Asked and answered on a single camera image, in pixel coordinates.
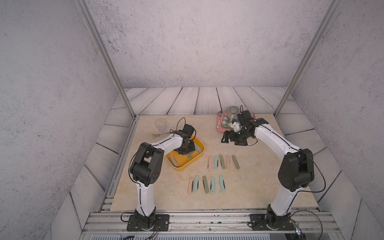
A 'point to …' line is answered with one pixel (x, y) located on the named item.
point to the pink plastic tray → (220, 116)
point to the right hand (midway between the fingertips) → (228, 141)
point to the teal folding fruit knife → (196, 183)
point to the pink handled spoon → (218, 126)
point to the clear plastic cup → (160, 123)
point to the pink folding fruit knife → (210, 163)
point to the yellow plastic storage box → (183, 160)
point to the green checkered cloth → (226, 122)
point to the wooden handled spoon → (158, 135)
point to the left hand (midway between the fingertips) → (194, 151)
